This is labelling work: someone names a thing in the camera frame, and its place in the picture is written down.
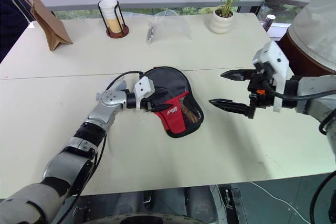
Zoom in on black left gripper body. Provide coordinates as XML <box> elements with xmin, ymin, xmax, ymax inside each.
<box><xmin>138</xmin><ymin>93</ymin><xmax>159</xmax><ymax>112</ymax></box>

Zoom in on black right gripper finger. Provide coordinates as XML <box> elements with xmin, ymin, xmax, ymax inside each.
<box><xmin>208</xmin><ymin>98</ymin><xmax>257</xmax><ymax>119</ymax></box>
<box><xmin>219</xmin><ymin>69</ymin><xmax>255</xmax><ymax>82</ymax></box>

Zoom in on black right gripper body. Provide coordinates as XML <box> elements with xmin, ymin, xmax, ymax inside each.
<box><xmin>247</xmin><ymin>62</ymin><xmax>277</xmax><ymax>110</ymax></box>

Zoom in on black red paddle case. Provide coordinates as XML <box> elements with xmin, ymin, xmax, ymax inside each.
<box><xmin>143</xmin><ymin>66</ymin><xmax>205</xmax><ymax>138</ymax></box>

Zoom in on table tennis paddle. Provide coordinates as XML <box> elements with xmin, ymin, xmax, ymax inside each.
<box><xmin>181</xmin><ymin>102</ymin><xmax>201</xmax><ymax>124</ymax></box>

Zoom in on dark brown rounded object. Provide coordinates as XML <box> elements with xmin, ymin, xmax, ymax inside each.
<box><xmin>278</xmin><ymin>24</ymin><xmax>336</xmax><ymax>78</ymax></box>

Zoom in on palm plant in white pot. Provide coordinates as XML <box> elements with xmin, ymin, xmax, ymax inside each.
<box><xmin>209</xmin><ymin>0</ymin><xmax>268</xmax><ymax>35</ymax></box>

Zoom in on small dark packet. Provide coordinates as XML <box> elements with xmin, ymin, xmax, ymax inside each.
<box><xmin>146</xmin><ymin>23</ymin><xmax>155</xmax><ymax>44</ymax></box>

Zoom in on printed drink can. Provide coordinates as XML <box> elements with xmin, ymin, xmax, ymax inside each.
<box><xmin>263</xmin><ymin>14</ymin><xmax>276</xmax><ymax>31</ymax></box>

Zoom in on clear plastic bag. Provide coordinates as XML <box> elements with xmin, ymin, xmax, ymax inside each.
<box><xmin>145</xmin><ymin>8</ymin><xmax>194</xmax><ymax>45</ymax></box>

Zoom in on paper cups in holder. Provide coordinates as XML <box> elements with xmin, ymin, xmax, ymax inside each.
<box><xmin>98</xmin><ymin>0</ymin><xmax>130</xmax><ymax>39</ymax></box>

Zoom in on grey robot lower body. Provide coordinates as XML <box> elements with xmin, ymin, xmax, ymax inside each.
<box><xmin>115</xmin><ymin>186</ymin><xmax>220</xmax><ymax>218</ymax></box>

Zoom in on stack of paper cups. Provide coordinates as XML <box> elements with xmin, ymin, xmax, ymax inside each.
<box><xmin>98</xmin><ymin>0</ymin><xmax>124</xmax><ymax>33</ymax></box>

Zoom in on brown paper bag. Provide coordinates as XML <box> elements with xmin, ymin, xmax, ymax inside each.
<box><xmin>7</xmin><ymin>0</ymin><xmax>74</xmax><ymax>52</ymax></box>

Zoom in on dark navy cloth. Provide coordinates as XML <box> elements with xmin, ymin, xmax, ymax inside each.
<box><xmin>0</xmin><ymin>0</ymin><xmax>36</xmax><ymax>63</ymax></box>

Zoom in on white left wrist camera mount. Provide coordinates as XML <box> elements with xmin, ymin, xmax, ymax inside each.
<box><xmin>134</xmin><ymin>76</ymin><xmax>155</xmax><ymax>99</ymax></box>

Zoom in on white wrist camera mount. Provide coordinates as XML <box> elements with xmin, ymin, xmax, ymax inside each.
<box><xmin>134</xmin><ymin>76</ymin><xmax>155</xmax><ymax>99</ymax></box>
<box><xmin>251</xmin><ymin>40</ymin><xmax>290</xmax><ymax>113</ymax></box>

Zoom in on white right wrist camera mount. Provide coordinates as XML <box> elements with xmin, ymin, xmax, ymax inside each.
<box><xmin>251</xmin><ymin>40</ymin><xmax>290</xmax><ymax>113</ymax></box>

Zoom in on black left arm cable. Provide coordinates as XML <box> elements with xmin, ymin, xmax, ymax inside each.
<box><xmin>51</xmin><ymin>70</ymin><xmax>145</xmax><ymax>224</ymax></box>

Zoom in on black metal frame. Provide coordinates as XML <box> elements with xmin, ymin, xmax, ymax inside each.
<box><xmin>219</xmin><ymin>186</ymin><xmax>249</xmax><ymax>224</ymax></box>

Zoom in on thin white floor cable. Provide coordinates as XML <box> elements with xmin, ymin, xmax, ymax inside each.
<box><xmin>250</xmin><ymin>181</ymin><xmax>313</xmax><ymax>224</ymax></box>

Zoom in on thick black cable loop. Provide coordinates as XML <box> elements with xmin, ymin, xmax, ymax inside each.
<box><xmin>309</xmin><ymin>170</ymin><xmax>336</xmax><ymax>224</ymax></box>

